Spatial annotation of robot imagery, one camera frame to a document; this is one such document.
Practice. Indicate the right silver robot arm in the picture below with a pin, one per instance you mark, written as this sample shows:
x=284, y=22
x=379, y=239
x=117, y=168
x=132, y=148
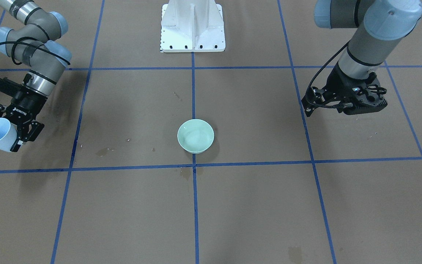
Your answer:
x=35, y=46

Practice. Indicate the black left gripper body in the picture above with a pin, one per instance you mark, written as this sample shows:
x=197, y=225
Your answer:
x=337, y=83

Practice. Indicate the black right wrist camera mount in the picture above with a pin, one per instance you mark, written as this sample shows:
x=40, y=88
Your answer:
x=9, y=87

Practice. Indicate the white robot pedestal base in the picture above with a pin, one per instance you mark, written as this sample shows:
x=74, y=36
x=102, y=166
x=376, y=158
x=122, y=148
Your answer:
x=192, y=26

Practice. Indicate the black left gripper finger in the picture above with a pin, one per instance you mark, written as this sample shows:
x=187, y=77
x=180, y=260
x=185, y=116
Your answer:
x=312, y=103
x=319, y=93

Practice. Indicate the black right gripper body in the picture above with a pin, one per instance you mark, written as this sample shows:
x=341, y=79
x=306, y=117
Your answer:
x=26, y=103

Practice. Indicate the pale green ceramic bowl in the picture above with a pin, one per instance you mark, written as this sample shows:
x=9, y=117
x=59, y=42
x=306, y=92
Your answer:
x=195, y=136

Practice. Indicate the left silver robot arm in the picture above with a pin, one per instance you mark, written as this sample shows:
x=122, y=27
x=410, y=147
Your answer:
x=380, y=26

